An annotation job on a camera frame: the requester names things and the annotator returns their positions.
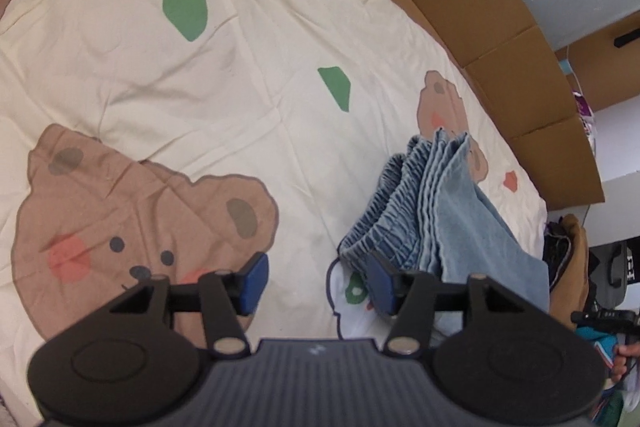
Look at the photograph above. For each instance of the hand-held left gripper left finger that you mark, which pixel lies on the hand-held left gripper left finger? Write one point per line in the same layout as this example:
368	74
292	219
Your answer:
255	279

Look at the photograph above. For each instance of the flattened cardboard sheet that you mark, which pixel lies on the flattened cardboard sheet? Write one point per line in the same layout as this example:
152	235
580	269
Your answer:
500	47

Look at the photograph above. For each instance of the brown folded garment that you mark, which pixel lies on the brown folded garment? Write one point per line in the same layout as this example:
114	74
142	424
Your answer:
575	272

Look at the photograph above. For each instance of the teal garment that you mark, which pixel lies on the teal garment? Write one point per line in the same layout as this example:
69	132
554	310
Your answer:
600	347

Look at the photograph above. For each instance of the bear print bedsheet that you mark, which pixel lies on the bear print bedsheet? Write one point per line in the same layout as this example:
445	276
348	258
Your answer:
250	82

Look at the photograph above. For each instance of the blue denim pants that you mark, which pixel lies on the blue denim pants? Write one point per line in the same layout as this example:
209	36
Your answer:
465	227

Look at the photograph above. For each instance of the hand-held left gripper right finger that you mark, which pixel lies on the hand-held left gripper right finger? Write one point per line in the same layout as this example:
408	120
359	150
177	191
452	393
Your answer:
380	284

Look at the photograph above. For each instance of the person's right hand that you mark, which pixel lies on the person's right hand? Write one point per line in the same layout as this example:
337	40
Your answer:
625	359

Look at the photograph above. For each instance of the pink packaging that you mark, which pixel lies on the pink packaging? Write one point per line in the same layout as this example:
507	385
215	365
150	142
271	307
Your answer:
585	117

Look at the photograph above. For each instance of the cardboard box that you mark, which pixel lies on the cardboard box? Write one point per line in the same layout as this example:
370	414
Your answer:
605	67

